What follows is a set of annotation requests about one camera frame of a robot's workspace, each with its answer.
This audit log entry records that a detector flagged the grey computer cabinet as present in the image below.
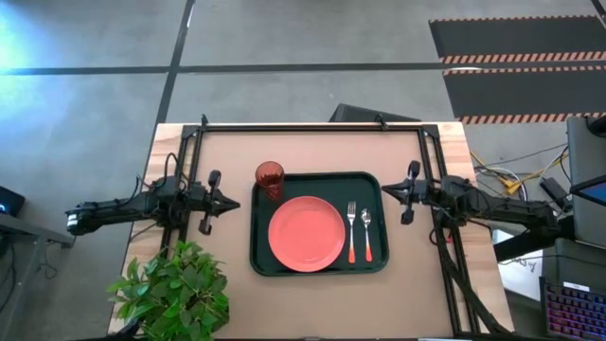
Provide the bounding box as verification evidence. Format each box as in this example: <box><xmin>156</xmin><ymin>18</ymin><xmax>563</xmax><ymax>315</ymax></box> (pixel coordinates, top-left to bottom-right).
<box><xmin>565</xmin><ymin>115</ymin><xmax>606</xmax><ymax>250</ymax></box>

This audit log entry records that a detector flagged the steel fork with orange handle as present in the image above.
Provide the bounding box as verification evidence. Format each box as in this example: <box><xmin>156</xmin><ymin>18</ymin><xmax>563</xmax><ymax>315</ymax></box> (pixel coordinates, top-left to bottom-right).
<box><xmin>347</xmin><ymin>200</ymin><xmax>358</xmax><ymax>265</ymax></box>

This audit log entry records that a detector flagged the rainbow backlit keyboard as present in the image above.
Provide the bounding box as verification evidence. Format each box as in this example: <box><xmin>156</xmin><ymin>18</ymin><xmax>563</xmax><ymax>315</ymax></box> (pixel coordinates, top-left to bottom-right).
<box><xmin>539</xmin><ymin>277</ymin><xmax>606</xmax><ymax>341</ymax></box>

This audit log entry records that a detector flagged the blue lit screen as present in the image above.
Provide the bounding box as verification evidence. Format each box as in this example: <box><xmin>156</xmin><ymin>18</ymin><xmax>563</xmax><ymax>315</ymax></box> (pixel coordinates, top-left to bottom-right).
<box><xmin>569</xmin><ymin>174</ymin><xmax>606</xmax><ymax>207</ymax></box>

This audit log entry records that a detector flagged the black hazard-striped floor mat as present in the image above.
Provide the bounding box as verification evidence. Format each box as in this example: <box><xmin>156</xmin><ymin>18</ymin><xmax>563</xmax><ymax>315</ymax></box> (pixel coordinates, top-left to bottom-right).
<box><xmin>442</xmin><ymin>65</ymin><xmax>606</xmax><ymax>126</ymax></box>
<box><xmin>428</xmin><ymin>14</ymin><xmax>606</xmax><ymax>65</ymax></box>

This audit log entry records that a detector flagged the yellow floor cable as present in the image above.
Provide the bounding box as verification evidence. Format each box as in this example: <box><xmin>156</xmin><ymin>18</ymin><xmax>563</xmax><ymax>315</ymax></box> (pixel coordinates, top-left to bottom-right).
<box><xmin>471</xmin><ymin>150</ymin><xmax>569</xmax><ymax>196</ymax></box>

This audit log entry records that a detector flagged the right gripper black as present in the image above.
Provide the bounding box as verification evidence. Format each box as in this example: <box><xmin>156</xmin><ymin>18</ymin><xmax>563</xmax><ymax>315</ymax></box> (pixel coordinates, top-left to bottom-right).
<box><xmin>381</xmin><ymin>159</ymin><xmax>444</xmax><ymax>225</ymax></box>

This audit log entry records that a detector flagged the steel spoon with orange handle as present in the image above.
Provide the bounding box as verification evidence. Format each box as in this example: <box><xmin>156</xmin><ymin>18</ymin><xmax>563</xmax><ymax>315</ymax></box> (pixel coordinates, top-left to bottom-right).
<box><xmin>360</xmin><ymin>207</ymin><xmax>374</xmax><ymax>263</ymax></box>

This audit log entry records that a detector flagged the grey side desk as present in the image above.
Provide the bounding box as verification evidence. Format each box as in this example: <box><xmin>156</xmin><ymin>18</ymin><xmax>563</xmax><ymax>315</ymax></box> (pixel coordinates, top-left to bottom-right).
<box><xmin>0</xmin><ymin>212</ymin><xmax>76</xmax><ymax>341</ymax></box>

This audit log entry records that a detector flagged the orange round plate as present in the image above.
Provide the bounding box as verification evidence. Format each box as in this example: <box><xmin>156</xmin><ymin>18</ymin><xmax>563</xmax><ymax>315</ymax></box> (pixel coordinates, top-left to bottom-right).
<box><xmin>267</xmin><ymin>195</ymin><xmax>347</xmax><ymax>274</ymax></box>

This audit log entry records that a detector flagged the black flat box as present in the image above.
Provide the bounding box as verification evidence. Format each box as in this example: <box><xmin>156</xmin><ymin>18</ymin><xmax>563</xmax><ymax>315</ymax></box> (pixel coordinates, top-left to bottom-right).
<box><xmin>329</xmin><ymin>102</ymin><xmax>422</xmax><ymax>125</ymax></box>

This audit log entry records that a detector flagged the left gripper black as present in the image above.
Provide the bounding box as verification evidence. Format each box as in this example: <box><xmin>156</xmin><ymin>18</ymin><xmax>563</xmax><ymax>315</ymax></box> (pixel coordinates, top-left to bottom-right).
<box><xmin>187</xmin><ymin>169</ymin><xmax>241</xmax><ymax>237</ymax></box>

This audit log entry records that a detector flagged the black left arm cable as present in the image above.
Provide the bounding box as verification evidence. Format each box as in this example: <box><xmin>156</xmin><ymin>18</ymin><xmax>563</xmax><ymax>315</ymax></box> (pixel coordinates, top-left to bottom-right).
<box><xmin>127</xmin><ymin>151</ymin><xmax>191</xmax><ymax>191</ymax></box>

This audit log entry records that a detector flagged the black power adapter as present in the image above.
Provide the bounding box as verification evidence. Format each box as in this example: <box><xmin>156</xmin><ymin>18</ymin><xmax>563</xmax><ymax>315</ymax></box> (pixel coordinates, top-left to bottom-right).
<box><xmin>539</xmin><ymin>175</ymin><xmax>570</xmax><ymax>212</ymax></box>

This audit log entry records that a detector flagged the green leafy potted plant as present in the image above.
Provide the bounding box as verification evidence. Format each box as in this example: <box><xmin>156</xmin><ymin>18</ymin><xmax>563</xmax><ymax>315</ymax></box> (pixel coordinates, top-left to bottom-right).
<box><xmin>106</xmin><ymin>240</ymin><xmax>232</xmax><ymax>341</ymax></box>

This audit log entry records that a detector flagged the black electronic device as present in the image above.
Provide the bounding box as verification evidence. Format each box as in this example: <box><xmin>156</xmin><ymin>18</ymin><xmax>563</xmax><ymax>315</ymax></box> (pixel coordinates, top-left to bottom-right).
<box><xmin>0</xmin><ymin>185</ymin><xmax>27</xmax><ymax>219</ymax></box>

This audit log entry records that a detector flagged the dark green plastic tray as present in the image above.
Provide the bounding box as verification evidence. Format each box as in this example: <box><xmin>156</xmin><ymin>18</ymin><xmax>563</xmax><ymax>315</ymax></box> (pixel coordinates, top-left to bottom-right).
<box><xmin>249</xmin><ymin>170</ymin><xmax>391</xmax><ymax>278</ymax></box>

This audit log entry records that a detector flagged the tan tabletop mat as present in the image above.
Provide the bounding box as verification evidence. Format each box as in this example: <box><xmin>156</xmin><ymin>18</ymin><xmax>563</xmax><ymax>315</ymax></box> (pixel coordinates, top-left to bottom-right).
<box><xmin>187</xmin><ymin>130</ymin><xmax>456</xmax><ymax>340</ymax></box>

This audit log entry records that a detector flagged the black aluminium table frame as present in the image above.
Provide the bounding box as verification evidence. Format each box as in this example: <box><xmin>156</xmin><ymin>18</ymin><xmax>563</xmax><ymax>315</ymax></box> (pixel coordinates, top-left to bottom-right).
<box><xmin>160</xmin><ymin>113</ymin><xmax>480</xmax><ymax>338</ymax></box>

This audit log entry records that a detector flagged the red translucent faceted cup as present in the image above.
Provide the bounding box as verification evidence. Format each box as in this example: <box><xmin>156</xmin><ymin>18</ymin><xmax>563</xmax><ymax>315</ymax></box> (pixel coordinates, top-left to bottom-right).
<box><xmin>254</xmin><ymin>160</ymin><xmax>286</xmax><ymax>204</ymax></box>

